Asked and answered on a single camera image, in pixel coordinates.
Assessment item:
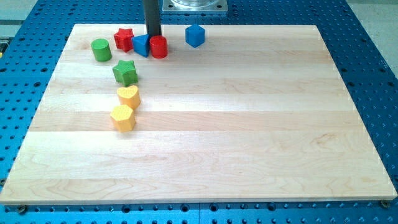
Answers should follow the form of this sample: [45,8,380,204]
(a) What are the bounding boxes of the yellow hexagon block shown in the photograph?
[110,105,136,133]

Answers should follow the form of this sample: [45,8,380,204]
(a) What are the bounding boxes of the green cylinder block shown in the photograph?
[91,39,112,62]

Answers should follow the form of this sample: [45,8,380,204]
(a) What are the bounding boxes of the yellow heart block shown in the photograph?
[116,85,141,110]

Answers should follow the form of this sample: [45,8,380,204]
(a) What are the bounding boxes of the blue perforated metal table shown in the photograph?
[1,1,397,223]

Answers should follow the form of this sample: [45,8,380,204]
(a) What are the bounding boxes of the red cylinder block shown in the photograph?
[149,35,168,58]

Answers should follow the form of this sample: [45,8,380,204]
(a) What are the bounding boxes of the light wooden board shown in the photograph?
[1,24,397,205]

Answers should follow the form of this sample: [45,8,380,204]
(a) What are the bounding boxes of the red star block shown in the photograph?
[114,28,134,52]

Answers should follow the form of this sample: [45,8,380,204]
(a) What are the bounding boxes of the blue triangle block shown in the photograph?
[132,34,150,57]

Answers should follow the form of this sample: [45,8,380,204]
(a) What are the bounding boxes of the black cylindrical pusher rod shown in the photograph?
[142,0,162,37]

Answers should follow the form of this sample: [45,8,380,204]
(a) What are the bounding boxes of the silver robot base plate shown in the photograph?
[162,0,228,14]

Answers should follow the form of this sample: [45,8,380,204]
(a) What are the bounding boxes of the blue cube block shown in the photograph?
[185,24,205,48]

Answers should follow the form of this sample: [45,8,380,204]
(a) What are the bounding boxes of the green star block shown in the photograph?
[113,60,138,86]

